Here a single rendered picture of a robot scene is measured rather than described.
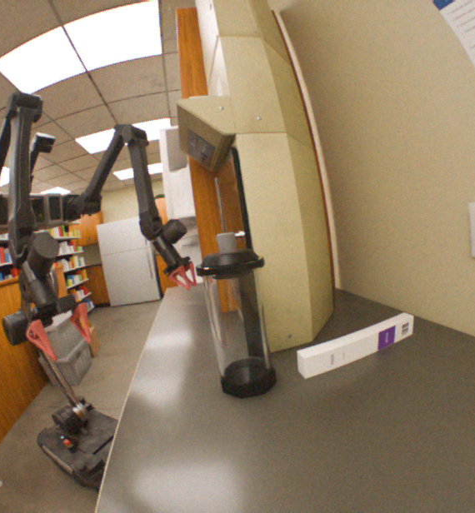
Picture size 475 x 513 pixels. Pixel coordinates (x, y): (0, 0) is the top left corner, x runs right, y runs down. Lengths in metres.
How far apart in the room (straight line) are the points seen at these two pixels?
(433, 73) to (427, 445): 0.69
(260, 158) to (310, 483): 0.55
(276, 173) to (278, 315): 0.29
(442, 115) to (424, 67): 0.13
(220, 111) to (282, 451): 0.60
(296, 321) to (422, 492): 0.45
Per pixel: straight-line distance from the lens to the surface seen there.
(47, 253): 0.50
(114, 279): 5.69
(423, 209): 0.69
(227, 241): 0.39
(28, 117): 0.72
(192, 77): 1.07
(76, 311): 0.56
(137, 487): 0.35
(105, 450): 1.50
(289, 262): 0.54
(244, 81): 0.62
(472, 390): 0.46
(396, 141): 0.75
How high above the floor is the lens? 1.21
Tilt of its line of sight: 6 degrees down
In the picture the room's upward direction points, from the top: 8 degrees counter-clockwise
